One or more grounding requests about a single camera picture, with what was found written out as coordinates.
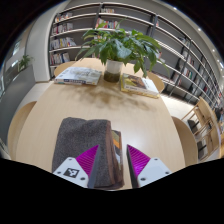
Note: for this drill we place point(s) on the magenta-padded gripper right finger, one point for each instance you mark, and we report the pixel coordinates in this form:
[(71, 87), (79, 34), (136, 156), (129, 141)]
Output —
[(151, 170)]

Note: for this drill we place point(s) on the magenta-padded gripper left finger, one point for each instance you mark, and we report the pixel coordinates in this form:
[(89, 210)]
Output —
[(71, 171)]

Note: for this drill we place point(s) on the zigzag striped brown towel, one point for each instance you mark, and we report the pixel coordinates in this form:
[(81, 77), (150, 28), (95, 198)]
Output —
[(80, 136)]

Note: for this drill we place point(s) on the round-backed wooden chair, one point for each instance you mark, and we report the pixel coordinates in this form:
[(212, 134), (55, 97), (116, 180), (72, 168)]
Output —
[(156, 81), (186, 141), (63, 68), (18, 128)]

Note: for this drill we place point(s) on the slatted wooden chair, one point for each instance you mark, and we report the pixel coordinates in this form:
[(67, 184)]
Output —
[(203, 116)]

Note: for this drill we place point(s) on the yellow-edged book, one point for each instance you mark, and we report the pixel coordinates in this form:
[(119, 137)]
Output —
[(138, 85)]

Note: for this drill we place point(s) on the white magazine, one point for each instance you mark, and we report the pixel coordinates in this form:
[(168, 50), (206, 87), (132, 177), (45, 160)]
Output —
[(78, 76)]

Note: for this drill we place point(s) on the small background potted plant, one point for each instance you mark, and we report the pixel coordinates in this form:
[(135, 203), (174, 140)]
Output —
[(25, 61)]

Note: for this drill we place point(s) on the green potted plant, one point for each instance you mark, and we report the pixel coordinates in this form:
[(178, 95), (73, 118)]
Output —
[(116, 50)]

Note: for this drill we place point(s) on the ceiling lights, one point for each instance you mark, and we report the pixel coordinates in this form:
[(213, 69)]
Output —
[(220, 64)]

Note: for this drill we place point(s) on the grey bookshelf unit with books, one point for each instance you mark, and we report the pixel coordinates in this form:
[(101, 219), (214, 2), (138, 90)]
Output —
[(66, 36)]

